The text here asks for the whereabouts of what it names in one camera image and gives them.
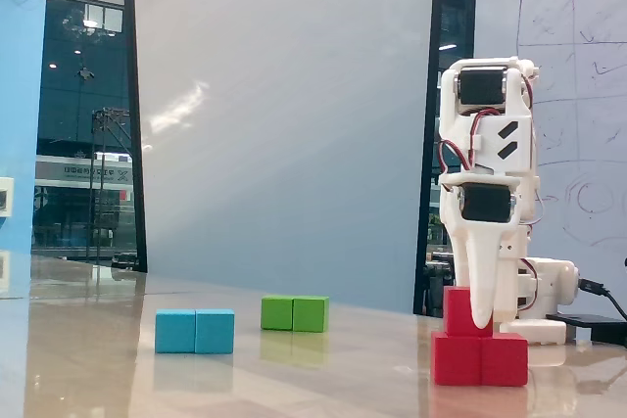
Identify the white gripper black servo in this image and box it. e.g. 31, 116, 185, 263
438, 171, 523, 330

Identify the small red cube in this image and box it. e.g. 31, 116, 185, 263
443, 286, 496, 339

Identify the long red block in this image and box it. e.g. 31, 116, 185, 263
430, 332, 530, 388

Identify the long green block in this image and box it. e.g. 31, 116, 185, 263
260, 295, 330, 334

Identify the long blue block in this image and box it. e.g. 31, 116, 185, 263
155, 308, 236, 355

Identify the flat black box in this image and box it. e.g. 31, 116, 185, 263
546, 312, 627, 345

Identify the whiteboard with marker drawings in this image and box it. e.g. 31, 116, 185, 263
472, 0, 627, 326

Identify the black metal scaffold tower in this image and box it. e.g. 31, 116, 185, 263
90, 107, 133, 265

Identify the red black white servo cable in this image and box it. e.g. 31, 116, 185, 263
518, 255, 543, 314
520, 70, 536, 110
437, 112, 501, 174

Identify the black power cable with plug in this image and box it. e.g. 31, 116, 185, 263
577, 278, 627, 321

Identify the wide black window frame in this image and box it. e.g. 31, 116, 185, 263
412, 0, 479, 316

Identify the slim black window frame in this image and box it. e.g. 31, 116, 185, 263
121, 0, 149, 274

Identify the white wall socket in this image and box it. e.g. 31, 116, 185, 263
0, 176, 15, 217

